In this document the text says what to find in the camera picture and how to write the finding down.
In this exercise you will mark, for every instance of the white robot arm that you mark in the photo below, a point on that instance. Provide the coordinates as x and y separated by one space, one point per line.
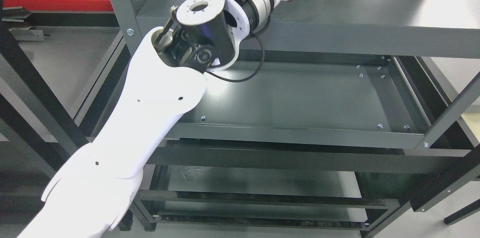
165 79

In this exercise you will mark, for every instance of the dark grey metal shelf rack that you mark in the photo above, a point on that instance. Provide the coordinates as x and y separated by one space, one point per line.
348 131

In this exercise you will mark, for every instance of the red metal beam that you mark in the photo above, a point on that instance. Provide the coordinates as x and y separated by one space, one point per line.
62 5

